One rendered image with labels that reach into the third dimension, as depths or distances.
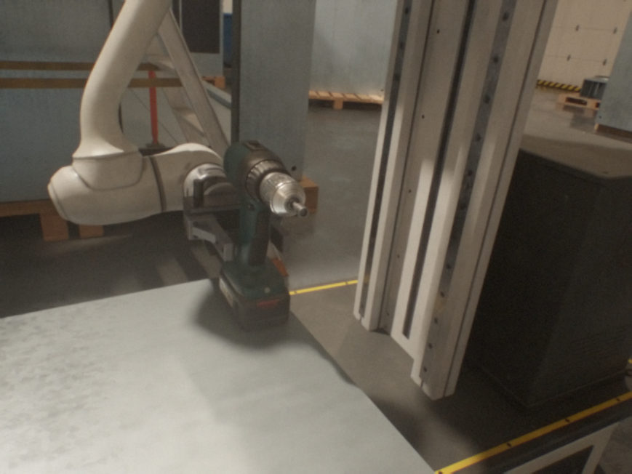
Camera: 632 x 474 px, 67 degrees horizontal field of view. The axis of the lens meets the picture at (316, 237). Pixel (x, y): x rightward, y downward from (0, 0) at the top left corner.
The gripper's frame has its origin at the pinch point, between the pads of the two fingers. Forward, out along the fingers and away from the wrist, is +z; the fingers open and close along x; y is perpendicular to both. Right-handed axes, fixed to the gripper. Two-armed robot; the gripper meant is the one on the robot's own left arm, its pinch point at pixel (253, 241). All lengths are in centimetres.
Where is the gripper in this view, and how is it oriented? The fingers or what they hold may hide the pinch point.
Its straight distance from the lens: 65.6
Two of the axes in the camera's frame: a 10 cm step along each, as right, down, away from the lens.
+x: 8.9, -1.2, 4.4
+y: 0.9, -9.1, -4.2
